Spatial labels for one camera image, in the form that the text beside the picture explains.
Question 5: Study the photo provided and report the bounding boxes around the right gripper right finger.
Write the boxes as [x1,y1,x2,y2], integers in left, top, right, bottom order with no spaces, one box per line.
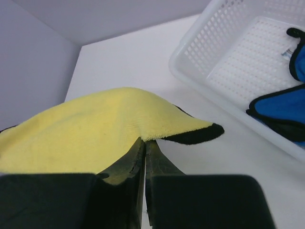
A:
[145,141,185,226]

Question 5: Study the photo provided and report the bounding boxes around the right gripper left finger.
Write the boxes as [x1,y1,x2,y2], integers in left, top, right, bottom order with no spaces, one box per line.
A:
[98,138,146,229]

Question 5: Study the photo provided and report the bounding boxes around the blue towel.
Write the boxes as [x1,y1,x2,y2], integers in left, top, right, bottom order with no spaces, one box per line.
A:
[246,28,305,147]

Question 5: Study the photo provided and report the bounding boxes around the white plastic basket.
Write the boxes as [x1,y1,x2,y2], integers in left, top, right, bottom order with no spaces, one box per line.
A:
[169,0,305,161]

